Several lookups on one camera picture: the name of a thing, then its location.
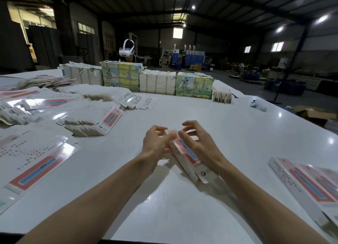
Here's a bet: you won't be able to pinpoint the person's left hand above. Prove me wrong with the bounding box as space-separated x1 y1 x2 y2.
138 125 177 170

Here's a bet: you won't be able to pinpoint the person's right hand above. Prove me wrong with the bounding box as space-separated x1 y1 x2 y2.
177 120 231 174

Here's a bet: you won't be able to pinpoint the white toothbrush carton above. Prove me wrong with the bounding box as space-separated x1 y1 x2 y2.
168 129 218 185

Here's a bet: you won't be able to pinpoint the pile of carton blanks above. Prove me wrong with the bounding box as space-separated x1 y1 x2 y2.
0 84 158 214

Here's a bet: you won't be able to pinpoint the person's right forearm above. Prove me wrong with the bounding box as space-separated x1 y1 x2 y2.
217 162 328 244

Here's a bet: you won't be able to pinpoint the person's left forearm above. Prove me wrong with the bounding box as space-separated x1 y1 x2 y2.
18 154 155 244

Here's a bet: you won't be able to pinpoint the small beige card stack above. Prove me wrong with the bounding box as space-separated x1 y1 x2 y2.
212 89 233 104

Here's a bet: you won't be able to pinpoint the row of white cartons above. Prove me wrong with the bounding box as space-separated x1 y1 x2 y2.
139 69 177 95
59 62 104 86

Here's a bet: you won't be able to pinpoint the green printed carton bundle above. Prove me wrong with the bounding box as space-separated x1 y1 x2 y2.
175 71 214 99

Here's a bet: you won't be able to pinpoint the small white object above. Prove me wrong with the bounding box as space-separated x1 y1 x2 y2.
250 97 268 112

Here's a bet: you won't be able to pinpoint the green yellow carton bundle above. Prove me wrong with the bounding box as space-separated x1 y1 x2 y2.
100 60 144 92

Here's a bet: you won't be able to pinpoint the blue machine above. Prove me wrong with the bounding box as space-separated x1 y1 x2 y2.
171 44 206 67

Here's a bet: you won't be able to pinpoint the white headset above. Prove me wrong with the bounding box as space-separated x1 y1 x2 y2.
119 38 135 57

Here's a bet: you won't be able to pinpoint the blue bins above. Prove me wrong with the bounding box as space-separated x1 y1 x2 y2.
264 78 307 96

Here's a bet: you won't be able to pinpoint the black floor stand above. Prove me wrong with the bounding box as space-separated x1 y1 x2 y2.
272 24 309 104

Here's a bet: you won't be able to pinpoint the open cardboard box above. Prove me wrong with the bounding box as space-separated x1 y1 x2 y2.
293 105 338 127

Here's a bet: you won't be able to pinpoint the grey crate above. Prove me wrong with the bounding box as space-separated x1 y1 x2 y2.
59 55 84 64

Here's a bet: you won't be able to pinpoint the white plastic bags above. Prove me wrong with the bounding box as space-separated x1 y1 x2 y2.
326 118 338 133

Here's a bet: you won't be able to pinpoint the pile of grey flat sheets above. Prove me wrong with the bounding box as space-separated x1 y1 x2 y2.
0 75 77 91

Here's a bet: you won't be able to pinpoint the dark grey cabinet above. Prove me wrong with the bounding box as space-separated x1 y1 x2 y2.
26 26 61 68

